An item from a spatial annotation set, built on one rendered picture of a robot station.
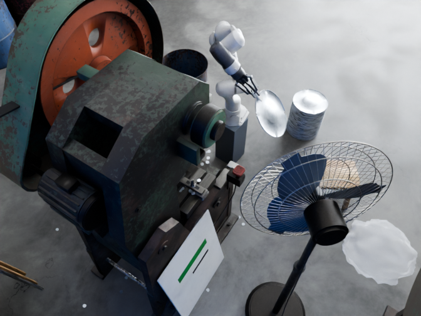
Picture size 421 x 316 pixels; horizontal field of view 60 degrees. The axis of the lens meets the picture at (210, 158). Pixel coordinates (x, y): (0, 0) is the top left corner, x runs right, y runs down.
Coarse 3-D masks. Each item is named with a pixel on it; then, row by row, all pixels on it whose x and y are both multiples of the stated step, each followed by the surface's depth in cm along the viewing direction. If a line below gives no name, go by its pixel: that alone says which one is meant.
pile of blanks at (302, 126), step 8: (296, 112) 303; (288, 120) 323; (296, 120) 308; (304, 120) 304; (312, 120) 302; (320, 120) 307; (288, 128) 327; (296, 128) 314; (304, 128) 310; (312, 128) 310; (296, 136) 321; (304, 136) 318; (312, 136) 320
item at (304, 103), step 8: (296, 96) 308; (304, 96) 308; (312, 96) 308; (320, 96) 307; (296, 104) 302; (304, 104) 302; (312, 104) 301; (320, 104) 302; (304, 112) 296; (312, 112) 296; (320, 112) 296
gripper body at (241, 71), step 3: (240, 66) 199; (240, 69) 197; (237, 72) 196; (240, 72) 196; (243, 72) 198; (231, 75) 199; (234, 75) 197; (237, 75) 197; (240, 75) 197; (243, 75) 198; (246, 75) 198; (234, 78) 199; (237, 78) 198; (240, 78) 201; (246, 78) 199; (237, 81) 203; (246, 81) 201
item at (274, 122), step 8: (264, 96) 213; (272, 96) 218; (256, 104) 206; (264, 104) 211; (272, 104) 216; (280, 104) 223; (256, 112) 204; (264, 112) 209; (272, 112) 214; (280, 112) 221; (264, 120) 208; (272, 120) 212; (280, 120) 219; (264, 128) 207; (272, 128) 212; (280, 128) 217; (272, 136) 209
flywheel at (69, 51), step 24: (96, 0) 152; (120, 0) 163; (72, 24) 147; (96, 24) 163; (120, 24) 175; (144, 24) 185; (48, 48) 143; (72, 48) 157; (96, 48) 169; (120, 48) 183; (144, 48) 194; (48, 72) 148; (72, 72) 163; (48, 96) 153; (48, 120) 159
